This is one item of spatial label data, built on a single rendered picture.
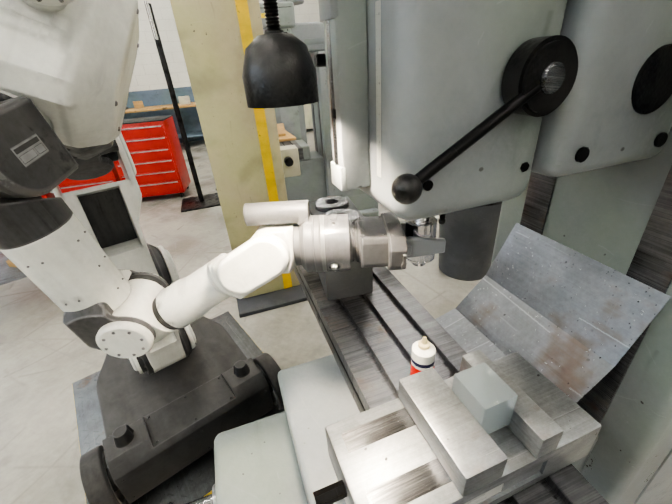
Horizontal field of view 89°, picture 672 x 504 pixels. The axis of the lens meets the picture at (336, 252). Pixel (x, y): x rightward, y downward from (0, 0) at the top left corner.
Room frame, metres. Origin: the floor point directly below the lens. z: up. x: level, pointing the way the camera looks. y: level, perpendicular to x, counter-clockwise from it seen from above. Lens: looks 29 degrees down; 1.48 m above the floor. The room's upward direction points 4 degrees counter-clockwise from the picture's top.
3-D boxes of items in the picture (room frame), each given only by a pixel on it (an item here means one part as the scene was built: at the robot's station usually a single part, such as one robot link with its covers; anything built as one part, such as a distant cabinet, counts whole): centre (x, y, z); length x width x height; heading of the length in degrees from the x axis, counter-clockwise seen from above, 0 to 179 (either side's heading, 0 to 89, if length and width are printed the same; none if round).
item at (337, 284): (0.80, -0.01, 1.06); 0.22 x 0.12 x 0.20; 11
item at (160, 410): (0.89, 0.62, 0.59); 0.64 x 0.52 x 0.33; 36
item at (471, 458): (0.28, -0.13, 1.05); 0.15 x 0.06 x 0.04; 19
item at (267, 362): (0.85, 0.27, 0.50); 0.20 x 0.05 x 0.20; 36
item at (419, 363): (0.43, -0.14, 1.01); 0.04 x 0.04 x 0.11
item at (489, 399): (0.30, -0.18, 1.07); 0.06 x 0.05 x 0.06; 19
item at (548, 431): (0.29, -0.15, 1.01); 0.35 x 0.15 x 0.11; 109
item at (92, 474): (0.54, 0.69, 0.50); 0.20 x 0.05 x 0.20; 36
